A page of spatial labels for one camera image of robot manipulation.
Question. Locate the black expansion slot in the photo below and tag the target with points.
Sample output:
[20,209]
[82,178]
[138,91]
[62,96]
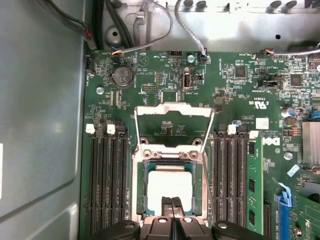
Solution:
[267,220]

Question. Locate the CPU socket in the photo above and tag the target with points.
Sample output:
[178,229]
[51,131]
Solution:
[170,153]

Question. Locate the black PC case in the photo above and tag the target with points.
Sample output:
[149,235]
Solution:
[37,100]

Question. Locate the silver blue capacitor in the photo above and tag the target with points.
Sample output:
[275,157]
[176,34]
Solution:
[287,112]

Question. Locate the green RAM stick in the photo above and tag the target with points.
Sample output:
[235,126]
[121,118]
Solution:
[255,185]

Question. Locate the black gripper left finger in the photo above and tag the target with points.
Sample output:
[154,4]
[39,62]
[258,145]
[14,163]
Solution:
[165,227]

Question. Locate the CPU with silver top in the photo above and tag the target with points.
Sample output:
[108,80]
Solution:
[170,185]

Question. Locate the blue expansion slot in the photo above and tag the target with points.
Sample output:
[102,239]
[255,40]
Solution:
[285,220]

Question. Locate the chipset heatsink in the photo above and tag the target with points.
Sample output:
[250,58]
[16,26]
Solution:
[311,142]

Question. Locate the silver motherboard screw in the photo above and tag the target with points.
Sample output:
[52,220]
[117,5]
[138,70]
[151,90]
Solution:
[191,59]
[100,90]
[288,156]

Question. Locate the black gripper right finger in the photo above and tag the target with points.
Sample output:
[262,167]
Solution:
[190,228]

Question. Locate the metal USB port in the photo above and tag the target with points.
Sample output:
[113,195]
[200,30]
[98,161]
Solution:
[187,81]

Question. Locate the green motherboard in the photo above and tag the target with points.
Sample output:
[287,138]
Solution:
[215,75]

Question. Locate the white case label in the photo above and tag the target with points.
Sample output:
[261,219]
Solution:
[1,172]

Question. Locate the black square chip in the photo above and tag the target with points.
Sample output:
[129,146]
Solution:
[240,72]
[296,80]

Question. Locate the metal socket cover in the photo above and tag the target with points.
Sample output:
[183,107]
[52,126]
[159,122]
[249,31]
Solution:
[175,107]

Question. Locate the metal locking lever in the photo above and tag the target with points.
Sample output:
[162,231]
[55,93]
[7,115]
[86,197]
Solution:
[209,192]

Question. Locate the silver coin battery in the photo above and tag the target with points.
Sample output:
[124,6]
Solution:
[122,76]

